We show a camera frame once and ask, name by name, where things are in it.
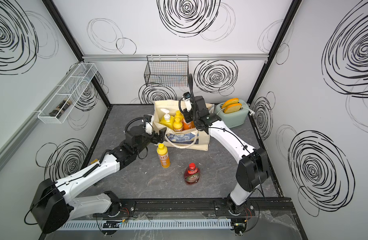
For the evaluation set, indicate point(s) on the canvas starry night tote bag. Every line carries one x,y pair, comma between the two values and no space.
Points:
188,138

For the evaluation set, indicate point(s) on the black wire wall basket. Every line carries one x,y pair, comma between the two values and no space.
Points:
168,70

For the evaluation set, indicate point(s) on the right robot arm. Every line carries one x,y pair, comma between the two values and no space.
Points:
253,164

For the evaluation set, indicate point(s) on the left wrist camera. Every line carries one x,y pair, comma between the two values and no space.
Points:
148,123

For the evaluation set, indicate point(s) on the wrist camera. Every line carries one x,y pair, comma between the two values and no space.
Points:
148,123
188,104

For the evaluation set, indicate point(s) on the orange bottle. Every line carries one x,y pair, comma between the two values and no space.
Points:
188,125
163,155
178,125
179,115

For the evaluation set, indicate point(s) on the dark item in shelf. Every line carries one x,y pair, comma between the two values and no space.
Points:
60,109

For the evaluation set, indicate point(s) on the toast slice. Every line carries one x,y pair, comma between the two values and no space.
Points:
230,102
232,108

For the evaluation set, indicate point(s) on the grey slotted cable duct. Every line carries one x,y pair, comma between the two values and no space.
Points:
186,224

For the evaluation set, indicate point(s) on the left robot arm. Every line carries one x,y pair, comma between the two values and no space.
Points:
57,202

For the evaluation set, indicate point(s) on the yellow pump dish soap bottle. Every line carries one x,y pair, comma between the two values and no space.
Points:
167,119

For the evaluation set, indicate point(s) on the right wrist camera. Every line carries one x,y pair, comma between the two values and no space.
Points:
188,104

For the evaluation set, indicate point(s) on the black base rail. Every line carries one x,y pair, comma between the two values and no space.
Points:
217,206

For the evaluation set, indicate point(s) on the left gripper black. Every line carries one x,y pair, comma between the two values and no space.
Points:
156,140

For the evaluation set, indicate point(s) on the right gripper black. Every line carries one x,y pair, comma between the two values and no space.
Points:
186,113

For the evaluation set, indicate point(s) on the toast slice rear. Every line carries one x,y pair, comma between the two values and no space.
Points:
230,102

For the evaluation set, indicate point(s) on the mint green toaster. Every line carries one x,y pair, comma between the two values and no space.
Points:
233,119

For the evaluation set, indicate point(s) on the toast slice front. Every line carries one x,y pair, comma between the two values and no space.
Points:
232,108

